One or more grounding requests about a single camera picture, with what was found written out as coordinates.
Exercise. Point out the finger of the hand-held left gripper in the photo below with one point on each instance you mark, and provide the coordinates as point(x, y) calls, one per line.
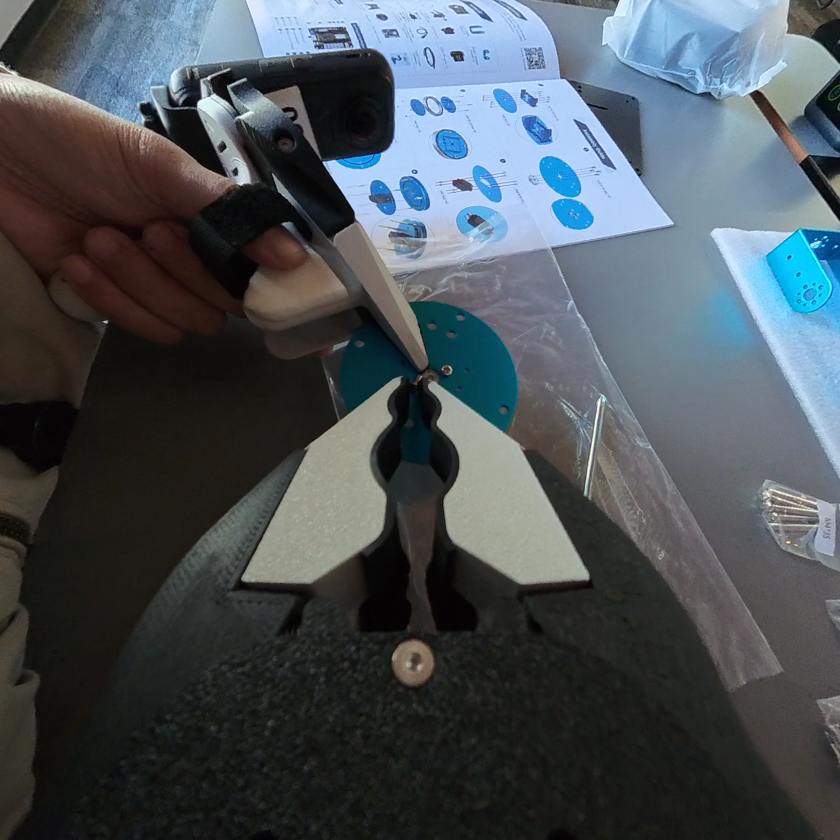
point(387, 295)

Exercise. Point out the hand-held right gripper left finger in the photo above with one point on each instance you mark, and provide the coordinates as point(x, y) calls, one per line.
point(328, 512)

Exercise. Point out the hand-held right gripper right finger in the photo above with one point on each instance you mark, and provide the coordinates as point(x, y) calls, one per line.
point(512, 518)

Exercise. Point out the blue round metal plate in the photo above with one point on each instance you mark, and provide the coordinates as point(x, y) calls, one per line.
point(479, 380)

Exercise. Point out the person's left hand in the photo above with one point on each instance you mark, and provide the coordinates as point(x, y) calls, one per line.
point(98, 184)

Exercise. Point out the clear plastic bag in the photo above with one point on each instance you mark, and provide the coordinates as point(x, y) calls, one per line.
point(656, 558)

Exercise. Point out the white instruction booklet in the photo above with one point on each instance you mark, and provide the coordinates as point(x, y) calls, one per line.
point(590, 197)

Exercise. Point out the pile of small parts bags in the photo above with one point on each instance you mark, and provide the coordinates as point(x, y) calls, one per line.
point(794, 518)

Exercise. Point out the black metal plate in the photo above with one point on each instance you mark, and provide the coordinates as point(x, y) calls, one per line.
point(617, 124)

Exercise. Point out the white foam sheet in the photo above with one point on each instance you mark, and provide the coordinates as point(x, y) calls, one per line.
point(774, 367)

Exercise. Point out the group of blue metal brackets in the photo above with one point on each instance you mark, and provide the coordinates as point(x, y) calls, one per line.
point(807, 269)

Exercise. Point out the white plastic wrapped item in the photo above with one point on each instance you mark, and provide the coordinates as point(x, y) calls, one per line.
point(695, 39)

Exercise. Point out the grey charger with display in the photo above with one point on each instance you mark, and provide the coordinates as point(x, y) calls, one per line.
point(827, 118)

